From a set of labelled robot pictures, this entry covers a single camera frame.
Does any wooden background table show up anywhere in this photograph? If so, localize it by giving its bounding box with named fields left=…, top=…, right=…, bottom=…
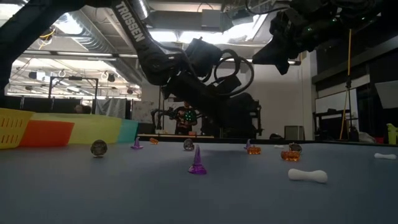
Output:
left=137, top=133, right=215, bottom=140

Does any grey tilted board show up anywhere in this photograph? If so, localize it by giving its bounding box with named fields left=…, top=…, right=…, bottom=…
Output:
left=374, top=80, right=398, bottom=110

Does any silver round duct elbow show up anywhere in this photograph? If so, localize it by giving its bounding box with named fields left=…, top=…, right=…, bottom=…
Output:
left=130, top=0, right=150, bottom=20

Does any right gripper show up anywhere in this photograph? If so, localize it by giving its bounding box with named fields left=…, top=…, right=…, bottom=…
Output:
left=251, top=8, right=312, bottom=76

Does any black shelf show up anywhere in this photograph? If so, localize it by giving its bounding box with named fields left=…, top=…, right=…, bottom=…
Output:
left=312, top=108, right=358, bottom=141

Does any grey box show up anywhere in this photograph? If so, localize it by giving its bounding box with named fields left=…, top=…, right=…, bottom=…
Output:
left=284, top=125, right=306, bottom=141

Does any white wall board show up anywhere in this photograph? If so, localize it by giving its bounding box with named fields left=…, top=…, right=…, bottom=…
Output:
left=315, top=88, right=359, bottom=114

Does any yellow slotted plastic basket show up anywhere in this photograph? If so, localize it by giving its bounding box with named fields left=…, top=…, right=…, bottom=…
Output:
left=0, top=108, right=34, bottom=150

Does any yellow hanging cable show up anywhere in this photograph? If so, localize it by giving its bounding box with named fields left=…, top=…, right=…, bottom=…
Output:
left=340, top=28, right=353, bottom=141

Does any teal plastic bin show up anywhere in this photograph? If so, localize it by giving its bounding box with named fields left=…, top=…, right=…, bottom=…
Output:
left=117, top=119, right=139, bottom=144

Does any black low partition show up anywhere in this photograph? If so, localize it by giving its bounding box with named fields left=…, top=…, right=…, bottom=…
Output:
left=0, top=95, right=82, bottom=114

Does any grey rectangular air duct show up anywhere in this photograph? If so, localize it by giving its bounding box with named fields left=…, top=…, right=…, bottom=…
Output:
left=147, top=8, right=259, bottom=34

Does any white bag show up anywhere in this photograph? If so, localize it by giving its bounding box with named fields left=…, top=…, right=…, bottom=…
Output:
left=357, top=131, right=376, bottom=144

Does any black gantry frame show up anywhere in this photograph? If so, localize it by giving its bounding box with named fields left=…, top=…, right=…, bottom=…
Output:
left=48, top=76, right=100, bottom=108
left=158, top=90, right=165, bottom=131

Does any grey cover sheet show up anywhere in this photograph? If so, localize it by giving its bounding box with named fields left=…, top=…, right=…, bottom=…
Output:
left=95, top=98, right=127, bottom=119

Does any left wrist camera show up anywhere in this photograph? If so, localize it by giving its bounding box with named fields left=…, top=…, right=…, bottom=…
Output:
left=216, top=75, right=243, bottom=96

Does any person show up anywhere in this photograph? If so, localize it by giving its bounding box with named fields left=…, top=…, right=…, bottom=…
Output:
left=73, top=104, right=93, bottom=114
left=172, top=101, right=199, bottom=136

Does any black tripod stand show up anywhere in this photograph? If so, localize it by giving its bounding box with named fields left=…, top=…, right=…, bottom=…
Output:
left=345, top=76, right=355, bottom=141

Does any yellow-green plastic object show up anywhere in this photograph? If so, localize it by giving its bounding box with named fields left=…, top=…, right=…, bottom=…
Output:
left=386, top=123, right=398, bottom=146

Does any round ceiling device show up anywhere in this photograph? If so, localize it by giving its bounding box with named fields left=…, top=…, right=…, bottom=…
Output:
left=39, top=27, right=57, bottom=47

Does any silver spiral ventilation duct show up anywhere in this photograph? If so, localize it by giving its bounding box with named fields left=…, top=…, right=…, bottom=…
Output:
left=60, top=9, right=139, bottom=57

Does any yellow-green plastic bin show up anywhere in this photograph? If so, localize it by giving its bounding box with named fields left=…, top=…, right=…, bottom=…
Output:
left=30, top=112, right=123, bottom=146

